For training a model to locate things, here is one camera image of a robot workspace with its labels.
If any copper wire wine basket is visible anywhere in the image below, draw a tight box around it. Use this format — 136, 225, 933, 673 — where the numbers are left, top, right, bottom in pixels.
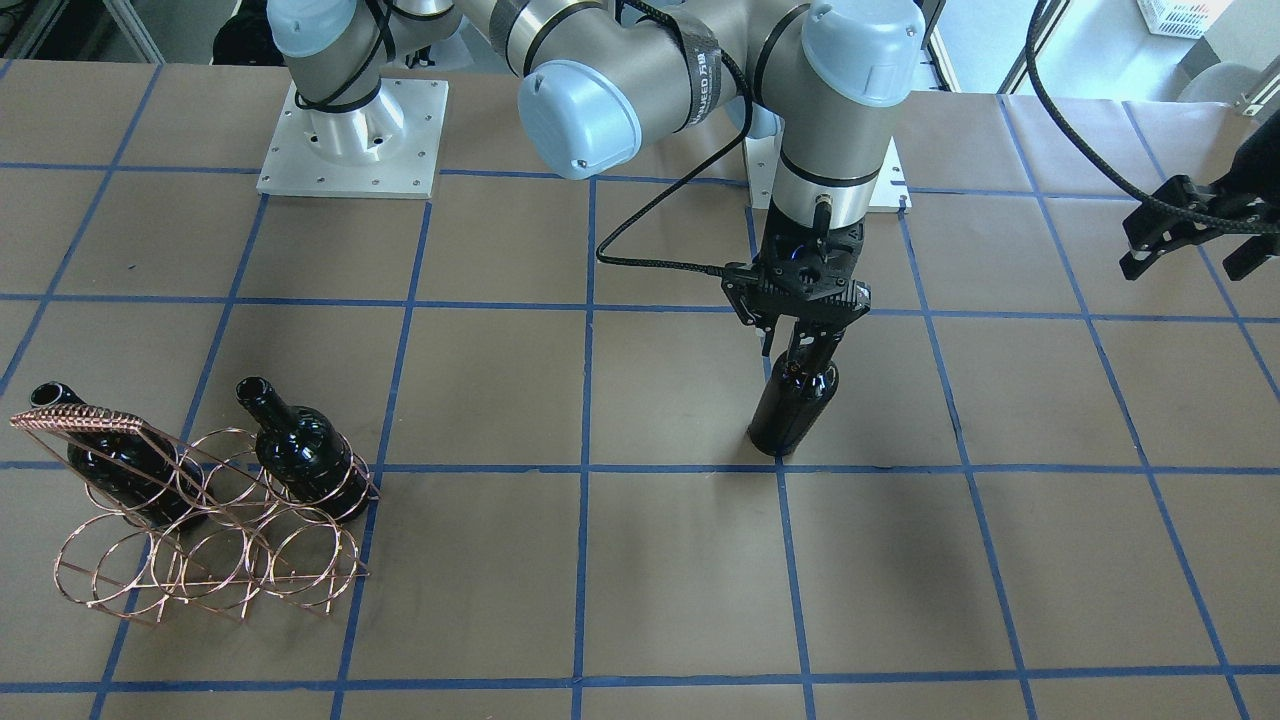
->
52, 427, 369, 624

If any white plastic crate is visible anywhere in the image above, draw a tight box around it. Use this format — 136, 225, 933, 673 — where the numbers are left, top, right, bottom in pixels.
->
1135, 0, 1233, 40

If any dark bottle in basket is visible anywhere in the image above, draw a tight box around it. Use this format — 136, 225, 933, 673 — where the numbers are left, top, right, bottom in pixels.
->
67, 429, 207, 532
236, 375, 369, 521

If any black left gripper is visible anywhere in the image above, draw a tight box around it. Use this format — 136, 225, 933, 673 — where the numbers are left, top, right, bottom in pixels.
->
1117, 115, 1279, 281

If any dark glass wine bottle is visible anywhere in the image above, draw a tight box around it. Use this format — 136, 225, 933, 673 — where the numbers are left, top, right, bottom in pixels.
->
748, 354, 838, 456

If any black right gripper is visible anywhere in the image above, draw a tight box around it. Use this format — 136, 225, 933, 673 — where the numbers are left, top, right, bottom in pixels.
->
722, 215, 870, 386

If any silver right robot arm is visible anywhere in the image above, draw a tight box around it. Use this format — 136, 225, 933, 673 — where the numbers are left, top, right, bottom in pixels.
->
259, 1, 925, 379

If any black braided cable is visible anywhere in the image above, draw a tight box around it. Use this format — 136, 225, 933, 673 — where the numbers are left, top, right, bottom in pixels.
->
596, 0, 771, 281
1025, 0, 1280, 225

